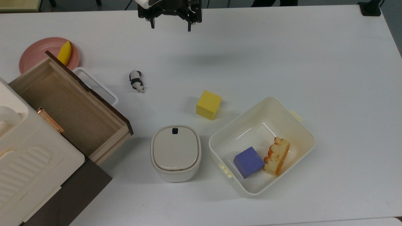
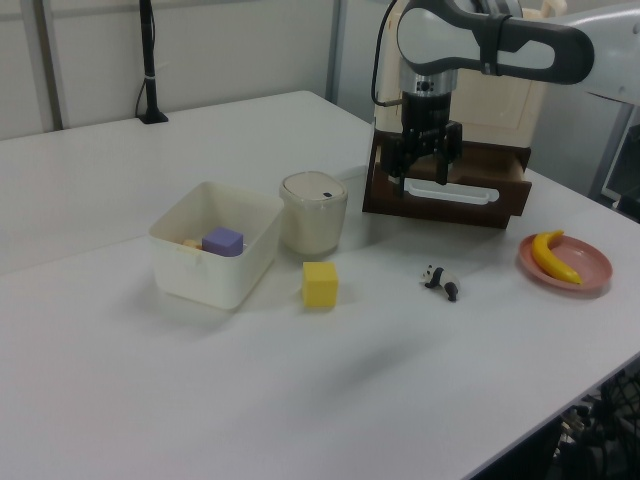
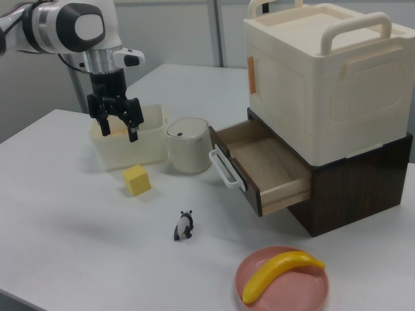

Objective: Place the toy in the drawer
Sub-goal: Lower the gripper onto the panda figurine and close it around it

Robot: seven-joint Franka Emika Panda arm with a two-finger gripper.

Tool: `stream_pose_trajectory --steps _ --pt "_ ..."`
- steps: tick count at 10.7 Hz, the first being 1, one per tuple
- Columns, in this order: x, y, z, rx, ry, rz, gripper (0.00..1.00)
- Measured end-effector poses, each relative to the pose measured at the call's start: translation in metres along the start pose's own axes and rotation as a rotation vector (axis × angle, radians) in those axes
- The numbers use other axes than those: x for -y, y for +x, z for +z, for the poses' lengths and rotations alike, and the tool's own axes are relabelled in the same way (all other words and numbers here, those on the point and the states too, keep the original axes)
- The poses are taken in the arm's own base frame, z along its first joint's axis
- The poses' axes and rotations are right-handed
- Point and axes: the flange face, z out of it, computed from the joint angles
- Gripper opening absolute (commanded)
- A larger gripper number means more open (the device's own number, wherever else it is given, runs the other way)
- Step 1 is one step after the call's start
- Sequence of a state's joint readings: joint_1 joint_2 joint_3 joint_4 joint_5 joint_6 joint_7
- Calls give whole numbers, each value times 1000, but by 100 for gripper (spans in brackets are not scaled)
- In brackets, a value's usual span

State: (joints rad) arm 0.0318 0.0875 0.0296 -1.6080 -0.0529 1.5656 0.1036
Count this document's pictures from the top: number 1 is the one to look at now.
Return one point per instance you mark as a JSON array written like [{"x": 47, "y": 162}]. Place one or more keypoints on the wooden drawer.
[{"x": 72, "y": 106}]

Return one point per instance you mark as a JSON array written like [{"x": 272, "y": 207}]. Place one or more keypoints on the yellow cube block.
[{"x": 208, "y": 105}]

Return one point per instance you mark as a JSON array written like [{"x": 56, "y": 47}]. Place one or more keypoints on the yellow toy banana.
[{"x": 65, "y": 53}]

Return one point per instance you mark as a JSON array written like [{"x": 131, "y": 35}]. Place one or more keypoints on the panda toy figure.
[{"x": 136, "y": 81}]

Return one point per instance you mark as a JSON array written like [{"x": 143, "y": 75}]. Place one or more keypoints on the copper drawer rail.
[{"x": 50, "y": 120}]

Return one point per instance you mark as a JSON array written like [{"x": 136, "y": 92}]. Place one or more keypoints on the white lidded trash can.
[{"x": 175, "y": 153}]

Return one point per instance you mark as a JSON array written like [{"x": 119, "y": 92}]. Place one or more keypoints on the cream plastic bin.
[{"x": 298, "y": 135}]

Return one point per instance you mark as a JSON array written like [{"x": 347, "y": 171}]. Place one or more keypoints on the black table clamp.
[{"x": 370, "y": 8}]

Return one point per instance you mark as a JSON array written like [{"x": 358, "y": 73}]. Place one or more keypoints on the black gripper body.
[{"x": 171, "y": 9}]

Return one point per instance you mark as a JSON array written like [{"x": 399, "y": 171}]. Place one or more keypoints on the toy bread slice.
[{"x": 276, "y": 156}]

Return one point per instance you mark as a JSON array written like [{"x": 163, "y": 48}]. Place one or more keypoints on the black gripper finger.
[
  {"x": 189, "y": 26},
  {"x": 152, "y": 23}
]

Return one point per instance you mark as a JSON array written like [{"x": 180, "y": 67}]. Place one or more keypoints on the pink plate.
[{"x": 39, "y": 53}]

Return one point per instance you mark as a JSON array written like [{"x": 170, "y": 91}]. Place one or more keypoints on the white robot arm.
[{"x": 145, "y": 2}]

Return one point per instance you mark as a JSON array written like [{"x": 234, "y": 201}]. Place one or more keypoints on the dark brown board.
[{"x": 75, "y": 194}]

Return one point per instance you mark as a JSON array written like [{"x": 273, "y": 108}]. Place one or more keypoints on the purple cube block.
[{"x": 248, "y": 162}]

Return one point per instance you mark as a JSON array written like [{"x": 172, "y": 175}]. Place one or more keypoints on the white plastic cabinet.
[{"x": 28, "y": 163}]

